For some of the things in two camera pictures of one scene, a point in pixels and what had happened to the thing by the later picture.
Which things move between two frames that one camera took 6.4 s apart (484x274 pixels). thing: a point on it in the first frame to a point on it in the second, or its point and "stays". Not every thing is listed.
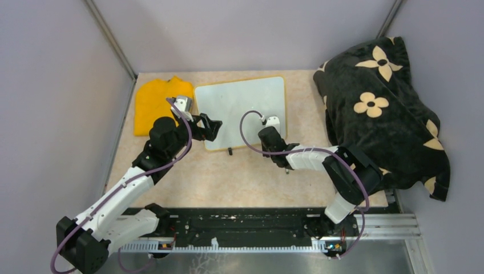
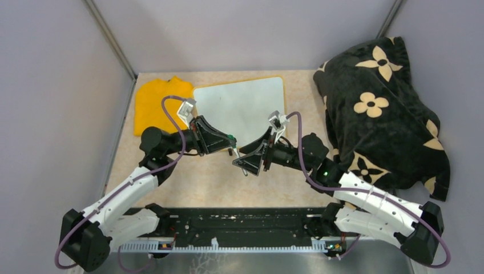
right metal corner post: (388, 19) stays
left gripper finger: (210, 133) to (218, 144)
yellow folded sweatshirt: (151, 101) stays
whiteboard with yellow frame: (243, 106) stays
